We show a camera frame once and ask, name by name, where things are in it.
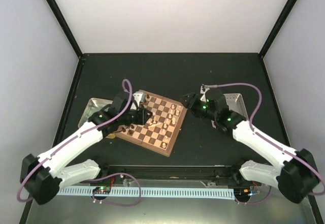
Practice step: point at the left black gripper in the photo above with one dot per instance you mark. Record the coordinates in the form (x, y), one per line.
(143, 117)

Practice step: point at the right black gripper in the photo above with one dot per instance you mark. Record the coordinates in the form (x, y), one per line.
(191, 102)

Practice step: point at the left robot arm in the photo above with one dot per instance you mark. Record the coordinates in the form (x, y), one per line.
(43, 176)

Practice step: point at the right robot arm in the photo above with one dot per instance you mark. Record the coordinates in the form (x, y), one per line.
(276, 153)

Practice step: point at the wooden chess board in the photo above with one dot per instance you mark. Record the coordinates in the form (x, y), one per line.
(160, 132)

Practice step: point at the right metal tray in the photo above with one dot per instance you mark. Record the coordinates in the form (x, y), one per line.
(236, 103)

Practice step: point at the metal tray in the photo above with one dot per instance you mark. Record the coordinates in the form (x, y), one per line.
(93, 105)
(236, 103)

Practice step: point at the left metal tray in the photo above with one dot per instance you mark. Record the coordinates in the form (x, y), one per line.
(93, 105)

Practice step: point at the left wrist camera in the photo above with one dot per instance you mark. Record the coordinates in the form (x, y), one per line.
(139, 97)

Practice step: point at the black mounting rail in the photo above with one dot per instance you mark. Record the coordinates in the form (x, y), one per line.
(239, 174)

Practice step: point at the white slotted cable duct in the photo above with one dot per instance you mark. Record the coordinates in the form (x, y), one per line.
(149, 192)

